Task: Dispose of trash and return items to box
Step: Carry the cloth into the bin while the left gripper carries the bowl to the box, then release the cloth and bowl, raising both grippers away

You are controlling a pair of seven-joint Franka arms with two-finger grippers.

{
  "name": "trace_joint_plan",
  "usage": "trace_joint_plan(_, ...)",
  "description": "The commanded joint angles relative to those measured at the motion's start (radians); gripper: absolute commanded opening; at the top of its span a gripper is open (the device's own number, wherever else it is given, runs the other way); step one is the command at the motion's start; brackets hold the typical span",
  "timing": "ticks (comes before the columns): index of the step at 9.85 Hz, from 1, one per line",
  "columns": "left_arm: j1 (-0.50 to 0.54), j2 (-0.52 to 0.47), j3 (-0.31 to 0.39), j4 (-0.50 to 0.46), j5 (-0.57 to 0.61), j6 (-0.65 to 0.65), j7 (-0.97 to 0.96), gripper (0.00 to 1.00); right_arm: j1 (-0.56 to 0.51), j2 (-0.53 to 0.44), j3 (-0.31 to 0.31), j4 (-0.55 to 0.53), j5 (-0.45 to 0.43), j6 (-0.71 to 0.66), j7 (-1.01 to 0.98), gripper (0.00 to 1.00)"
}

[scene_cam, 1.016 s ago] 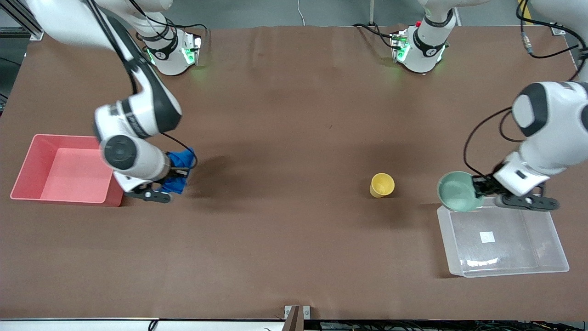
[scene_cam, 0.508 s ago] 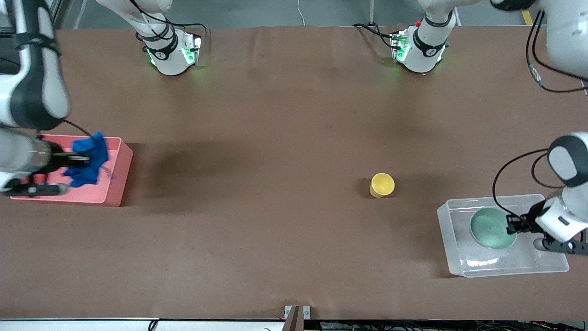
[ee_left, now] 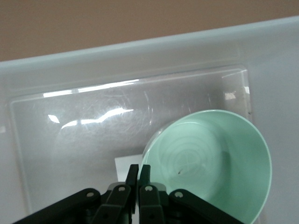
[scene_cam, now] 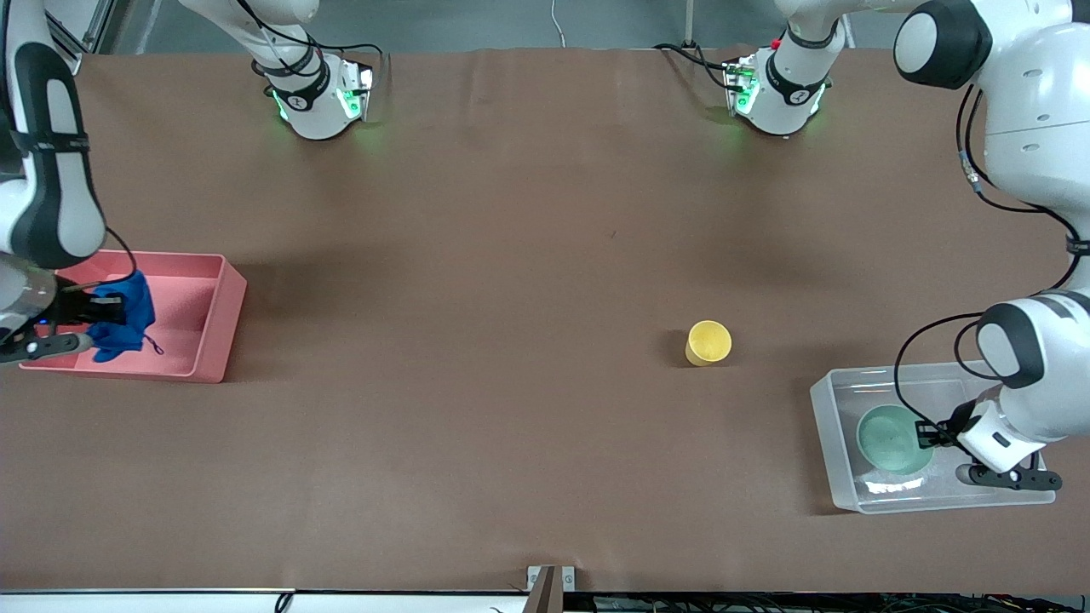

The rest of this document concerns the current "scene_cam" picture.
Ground blue glove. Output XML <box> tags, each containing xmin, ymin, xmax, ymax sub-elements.
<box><xmin>88</xmin><ymin>270</ymin><xmax>164</xmax><ymax>364</ymax></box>

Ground green bowl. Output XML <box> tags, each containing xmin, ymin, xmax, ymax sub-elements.
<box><xmin>856</xmin><ymin>404</ymin><xmax>936</xmax><ymax>476</ymax></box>

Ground yellow cup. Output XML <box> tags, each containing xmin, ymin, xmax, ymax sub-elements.
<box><xmin>685</xmin><ymin>320</ymin><xmax>733</xmax><ymax>368</ymax></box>

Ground clear plastic box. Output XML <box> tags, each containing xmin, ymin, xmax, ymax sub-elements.
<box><xmin>809</xmin><ymin>361</ymin><xmax>1058</xmax><ymax>515</ymax></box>

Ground pink plastic box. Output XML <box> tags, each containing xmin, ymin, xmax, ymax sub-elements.
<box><xmin>19</xmin><ymin>250</ymin><xmax>249</xmax><ymax>384</ymax></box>

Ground black cable with metal connector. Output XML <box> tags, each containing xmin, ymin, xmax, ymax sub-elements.
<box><xmin>955</xmin><ymin>83</ymin><xmax>1090</xmax><ymax>295</ymax></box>

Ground aluminium frame profile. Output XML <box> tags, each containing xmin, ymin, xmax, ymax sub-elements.
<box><xmin>43</xmin><ymin>0</ymin><xmax>116</xmax><ymax>57</ymax></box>

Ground black right arm base cables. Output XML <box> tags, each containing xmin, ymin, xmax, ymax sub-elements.
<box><xmin>234</xmin><ymin>0</ymin><xmax>386</xmax><ymax>96</ymax></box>

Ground black arm base cables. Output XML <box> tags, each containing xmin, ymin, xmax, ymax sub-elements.
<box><xmin>234</xmin><ymin>0</ymin><xmax>386</xmax><ymax>96</ymax></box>
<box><xmin>653</xmin><ymin>41</ymin><xmax>743</xmax><ymax>91</ymax></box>

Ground metal table edge bracket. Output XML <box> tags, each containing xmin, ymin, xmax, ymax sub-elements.
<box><xmin>525</xmin><ymin>565</ymin><xmax>577</xmax><ymax>613</ymax></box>

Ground black left arm base cables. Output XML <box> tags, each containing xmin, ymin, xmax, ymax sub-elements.
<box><xmin>653</xmin><ymin>41</ymin><xmax>743</xmax><ymax>91</ymax></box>

